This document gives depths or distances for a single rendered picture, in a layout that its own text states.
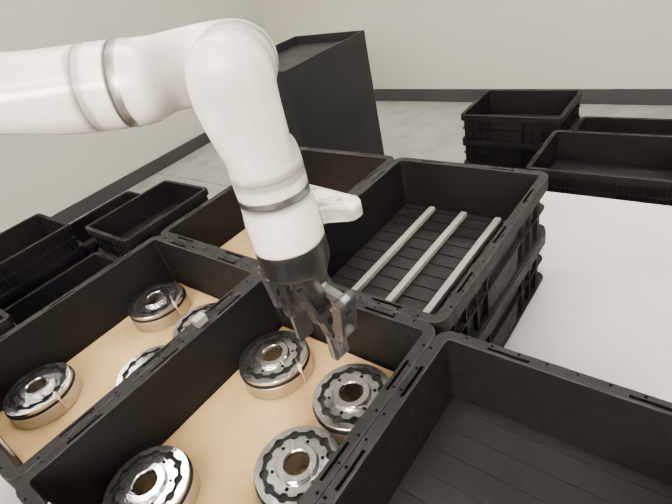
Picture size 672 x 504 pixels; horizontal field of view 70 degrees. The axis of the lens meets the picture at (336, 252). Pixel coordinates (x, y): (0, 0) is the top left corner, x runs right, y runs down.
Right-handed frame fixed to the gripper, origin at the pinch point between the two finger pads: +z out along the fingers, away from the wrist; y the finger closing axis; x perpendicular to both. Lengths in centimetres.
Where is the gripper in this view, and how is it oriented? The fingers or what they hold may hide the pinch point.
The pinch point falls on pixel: (319, 336)
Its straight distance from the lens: 57.8
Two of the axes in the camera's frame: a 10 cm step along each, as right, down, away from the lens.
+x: 6.7, -5.3, 5.2
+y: 7.1, 2.6, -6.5
